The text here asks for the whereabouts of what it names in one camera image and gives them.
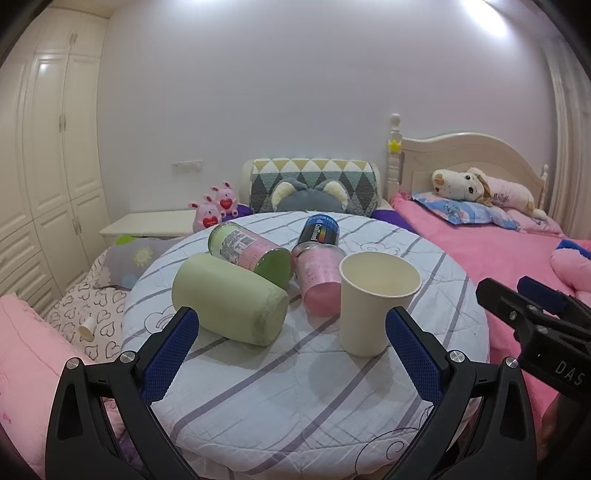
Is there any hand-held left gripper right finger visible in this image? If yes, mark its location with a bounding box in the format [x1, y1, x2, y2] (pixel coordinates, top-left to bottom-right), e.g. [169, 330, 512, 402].
[385, 306, 551, 480]

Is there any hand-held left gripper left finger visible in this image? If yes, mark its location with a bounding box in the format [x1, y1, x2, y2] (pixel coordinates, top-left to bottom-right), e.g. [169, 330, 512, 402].
[45, 306, 200, 480]

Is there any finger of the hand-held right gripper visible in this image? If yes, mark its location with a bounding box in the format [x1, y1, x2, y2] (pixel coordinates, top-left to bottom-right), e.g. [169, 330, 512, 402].
[517, 275, 591, 325]
[475, 277, 562, 343]

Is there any light green cup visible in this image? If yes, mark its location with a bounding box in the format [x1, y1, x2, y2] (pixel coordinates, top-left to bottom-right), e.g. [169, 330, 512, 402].
[172, 252, 290, 347]

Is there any white paper cup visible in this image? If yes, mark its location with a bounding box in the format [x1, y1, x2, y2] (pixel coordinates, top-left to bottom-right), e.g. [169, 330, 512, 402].
[339, 251, 423, 357]

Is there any clear pink plastic cup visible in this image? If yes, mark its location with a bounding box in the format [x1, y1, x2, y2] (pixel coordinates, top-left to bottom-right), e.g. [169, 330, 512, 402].
[291, 243, 346, 317]

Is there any green and pink labelled cup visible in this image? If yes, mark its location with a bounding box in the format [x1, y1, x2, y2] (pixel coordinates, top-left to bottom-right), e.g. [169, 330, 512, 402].
[207, 222, 294, 284]

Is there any dark blue printed cup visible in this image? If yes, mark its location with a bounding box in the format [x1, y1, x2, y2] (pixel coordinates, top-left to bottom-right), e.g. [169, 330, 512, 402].
[296, 213, 341, 248]

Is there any pink bed blanket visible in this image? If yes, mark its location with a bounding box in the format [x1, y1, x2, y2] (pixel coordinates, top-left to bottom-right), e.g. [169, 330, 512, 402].
[390, 194, 591, 416]

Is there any blue printed pillow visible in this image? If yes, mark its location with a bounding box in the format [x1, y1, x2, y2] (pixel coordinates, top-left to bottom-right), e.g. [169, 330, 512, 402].
[412, 191, 562, 236]

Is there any grey flower pillow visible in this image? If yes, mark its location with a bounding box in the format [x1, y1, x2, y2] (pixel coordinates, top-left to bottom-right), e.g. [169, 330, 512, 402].
[99, 235, 186, 292]

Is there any heart print sheet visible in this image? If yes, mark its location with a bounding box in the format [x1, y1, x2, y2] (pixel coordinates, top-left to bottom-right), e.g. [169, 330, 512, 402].
[43, 254, 133, 366]

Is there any round table with striped cloth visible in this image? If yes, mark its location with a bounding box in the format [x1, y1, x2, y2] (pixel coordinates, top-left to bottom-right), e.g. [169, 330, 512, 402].
[121, 211, 491, 480]

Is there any dog plush pillow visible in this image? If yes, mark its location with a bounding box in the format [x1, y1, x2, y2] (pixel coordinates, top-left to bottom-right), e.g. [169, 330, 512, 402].
[431, 167, 548, 219]

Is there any white nightstand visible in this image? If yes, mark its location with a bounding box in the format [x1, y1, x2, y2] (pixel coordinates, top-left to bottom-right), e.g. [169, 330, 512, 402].
[99, 210, 199, 248]

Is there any pink fleece blanket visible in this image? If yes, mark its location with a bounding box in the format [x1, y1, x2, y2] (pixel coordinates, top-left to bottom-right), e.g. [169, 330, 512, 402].
[0, 292, 122, 480]

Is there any pink bunny plush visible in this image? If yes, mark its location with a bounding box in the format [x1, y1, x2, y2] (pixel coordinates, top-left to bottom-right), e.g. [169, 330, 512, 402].
[187, 194, 223, 233]
[211, 181, 239, 218]

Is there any white curtain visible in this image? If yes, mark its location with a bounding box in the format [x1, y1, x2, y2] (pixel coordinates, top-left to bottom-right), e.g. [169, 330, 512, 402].
[539, 37, 591, 241]

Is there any cream wooden bed headboard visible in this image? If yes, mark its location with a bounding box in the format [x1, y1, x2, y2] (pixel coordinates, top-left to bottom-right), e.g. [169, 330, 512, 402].
[387, 113, 550, 219]

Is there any grey cat cushion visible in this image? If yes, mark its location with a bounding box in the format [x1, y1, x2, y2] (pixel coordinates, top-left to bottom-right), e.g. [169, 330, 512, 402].
[271, 178, 348, 214]

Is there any triangle patterned cover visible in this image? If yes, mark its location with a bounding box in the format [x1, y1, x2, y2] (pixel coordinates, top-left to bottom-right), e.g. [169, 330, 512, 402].
[249, 158, 376, 217]

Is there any cream wardrobe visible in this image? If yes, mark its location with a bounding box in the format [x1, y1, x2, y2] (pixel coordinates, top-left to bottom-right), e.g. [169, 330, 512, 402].
[0, 28, 112, 320]

